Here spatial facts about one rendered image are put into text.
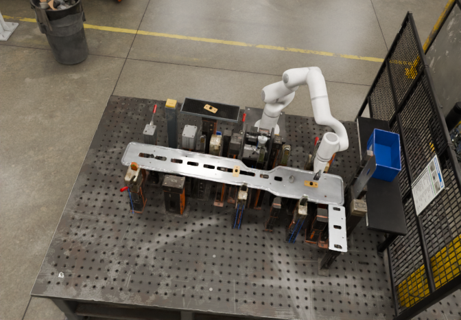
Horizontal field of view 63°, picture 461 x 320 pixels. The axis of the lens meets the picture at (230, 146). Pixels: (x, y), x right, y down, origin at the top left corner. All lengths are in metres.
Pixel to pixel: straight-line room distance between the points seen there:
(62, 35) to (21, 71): 0.67
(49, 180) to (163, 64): 1.90
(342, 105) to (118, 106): 2.53
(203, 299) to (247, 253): 0.39
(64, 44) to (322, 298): 3.62
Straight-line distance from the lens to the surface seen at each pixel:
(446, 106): 4.53
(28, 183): 3.74
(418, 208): 2.30
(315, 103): 2.07
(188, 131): 2.36
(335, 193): 2.38
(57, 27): 4.47
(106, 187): 2.66
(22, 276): 3.31
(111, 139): 2.91
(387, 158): 2.66
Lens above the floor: 2.87
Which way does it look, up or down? 50 degrees down
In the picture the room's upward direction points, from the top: 8 degrees clockwise
